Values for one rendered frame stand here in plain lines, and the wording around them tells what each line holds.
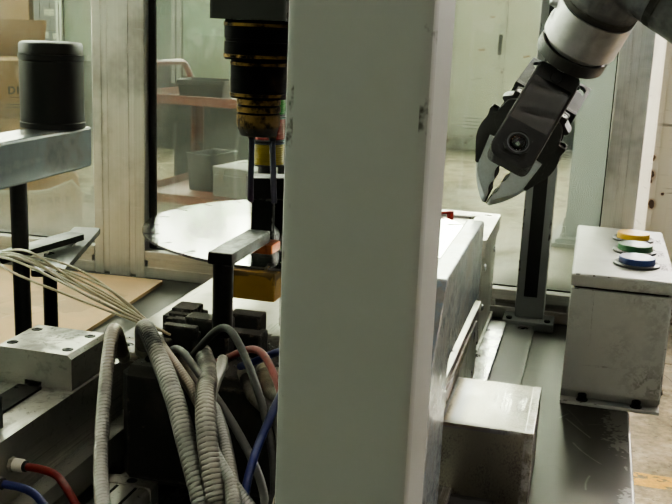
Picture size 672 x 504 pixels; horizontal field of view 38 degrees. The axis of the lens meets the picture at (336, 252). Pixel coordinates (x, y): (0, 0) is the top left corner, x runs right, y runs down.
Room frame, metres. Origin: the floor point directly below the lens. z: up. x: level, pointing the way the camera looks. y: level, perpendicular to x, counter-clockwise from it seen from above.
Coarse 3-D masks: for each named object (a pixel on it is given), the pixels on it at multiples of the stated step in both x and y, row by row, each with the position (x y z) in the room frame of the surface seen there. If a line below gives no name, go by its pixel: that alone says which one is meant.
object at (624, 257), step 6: (624, 258) 1.05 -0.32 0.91; (630, 258) 1.05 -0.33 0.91; (636, 258) 1.05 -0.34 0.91; (642, 258) 1.05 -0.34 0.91; (648, 258) 1.06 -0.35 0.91; (654, 258) 1.06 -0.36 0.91; (630, 264) 1.05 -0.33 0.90; (636, 264) 1.05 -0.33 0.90; (642, 264) 1.04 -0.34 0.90; (648, 264) 1.05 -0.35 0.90; (654, 264) 1.05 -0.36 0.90
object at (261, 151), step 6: (258, 144) 1.22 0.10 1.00; (264, 144) 1.22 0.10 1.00; (276, 144) 1.22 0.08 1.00; (282, 144) 1.23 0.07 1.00; (258, 150) 1.22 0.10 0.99; (264, 150) 1.22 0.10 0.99; (276, 150) 1.22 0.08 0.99; (282, 150) 1.23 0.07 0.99; (258, 156) 1.22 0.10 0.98; (264, 156) 1.22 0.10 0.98; (276, 156) 1.22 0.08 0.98; (282, 156) 1.23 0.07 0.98; (258, 162) 1.22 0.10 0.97; (264, 162) 1.22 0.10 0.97; (276, 162) 1.22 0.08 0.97; (282, 162) 1.23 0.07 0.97
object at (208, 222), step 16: (192, 208) 1.02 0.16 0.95; (208, 208) 1.02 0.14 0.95; (224, 208) 1.03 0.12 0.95; (240, 208) 1.03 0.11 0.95; (144, 224) 0.93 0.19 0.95; (160, 224) 0.93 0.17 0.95; (176, 224) 0.94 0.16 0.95; (192, 224) 0.94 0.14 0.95; (208, 224) 0.94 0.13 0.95; (224, 224) 0.94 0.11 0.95; (240, 224) 0.95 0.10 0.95; (448, 224) 0.99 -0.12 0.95; (160, 240) 0.86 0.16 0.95; (176, 240) 0.87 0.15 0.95; (192, 240) 0.87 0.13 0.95; (208, 240) 0.87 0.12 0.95; (224, 240) 0.87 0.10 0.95; (448, 240) 0.91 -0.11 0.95; (192, 256) 0.81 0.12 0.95; (256, 256) 0.82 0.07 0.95; (272, 256) 0.82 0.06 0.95
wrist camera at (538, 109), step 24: (552, 72) 0.97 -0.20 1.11; (528, 96) 0.95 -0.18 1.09; (552, 96) 0.95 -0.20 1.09; (504, 120) 0.94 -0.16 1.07; (528, 120) 0.94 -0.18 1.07; (552, 120) 0.94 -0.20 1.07; (504, 144) 0.92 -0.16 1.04; (528, 144) 0.92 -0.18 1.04; (504, 168) 0.93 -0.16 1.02; (528, 168) 0.92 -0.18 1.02
